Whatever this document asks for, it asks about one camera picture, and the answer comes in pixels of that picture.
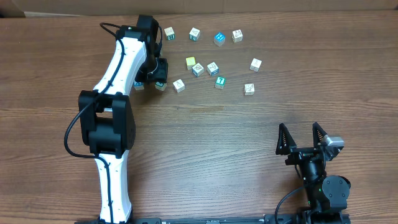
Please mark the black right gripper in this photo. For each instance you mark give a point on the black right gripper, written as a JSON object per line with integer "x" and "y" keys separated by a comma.
{"x": 300, "y": 154}

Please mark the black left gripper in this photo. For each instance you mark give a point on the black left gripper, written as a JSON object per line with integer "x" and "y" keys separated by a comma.
{"x": 160, "y": 73}

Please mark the green 4 wooden block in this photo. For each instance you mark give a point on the green 4 wooden block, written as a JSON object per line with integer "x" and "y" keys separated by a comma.
{"x": 160, "y": 86}

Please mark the leaf drawing wooden block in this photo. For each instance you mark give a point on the leaf drawing wooden block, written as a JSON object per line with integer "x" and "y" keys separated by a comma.
{"x": 198, "y": 69}

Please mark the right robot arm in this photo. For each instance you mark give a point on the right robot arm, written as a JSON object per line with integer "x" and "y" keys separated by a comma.
{"x": 326, "y": 194}

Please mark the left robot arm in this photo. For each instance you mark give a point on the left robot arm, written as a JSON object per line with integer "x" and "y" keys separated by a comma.
{"x": 105, "y": 113}

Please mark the blue X wooden block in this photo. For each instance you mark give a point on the blue X wooden block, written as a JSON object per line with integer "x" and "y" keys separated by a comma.
{"x": 138, "y": 86}

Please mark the wooden block red drawing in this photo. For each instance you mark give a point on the wooden block red drawing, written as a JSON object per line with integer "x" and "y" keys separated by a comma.
{"x": 179, "y": 85}

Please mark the yellow top wooden block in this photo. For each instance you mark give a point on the yellow top wooden block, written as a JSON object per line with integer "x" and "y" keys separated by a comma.
{"x": 190, "y": 62}

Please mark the wooden block teal letter side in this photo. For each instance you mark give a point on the wooden block teal letter side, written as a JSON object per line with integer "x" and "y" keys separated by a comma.
{"x": 194, "y": 34}

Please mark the wooden block blue side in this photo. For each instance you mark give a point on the wooden block blue side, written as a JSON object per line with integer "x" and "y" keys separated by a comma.
{"x": 212, "y": 68}

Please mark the green 7 wooden block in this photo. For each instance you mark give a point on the green 7 wooden block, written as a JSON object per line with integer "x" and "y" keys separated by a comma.
{"x": 220, "y": 82}

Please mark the wooden block lower right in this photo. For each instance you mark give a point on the wooden block lower right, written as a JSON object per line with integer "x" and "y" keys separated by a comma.
{"x": 249, "y": 89}

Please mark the blue top wooden block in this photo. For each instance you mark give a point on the blue top wooden block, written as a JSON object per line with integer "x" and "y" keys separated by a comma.
{"x": 219, "y": 39}

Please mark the wooden block far right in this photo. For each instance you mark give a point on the wooden block far right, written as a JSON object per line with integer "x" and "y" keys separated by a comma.
{"x": 255, "y": 65}

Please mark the wooden block drawing top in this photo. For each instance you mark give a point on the wooden block drawing top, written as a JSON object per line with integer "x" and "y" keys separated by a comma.
{"x": 237, "y": 36}

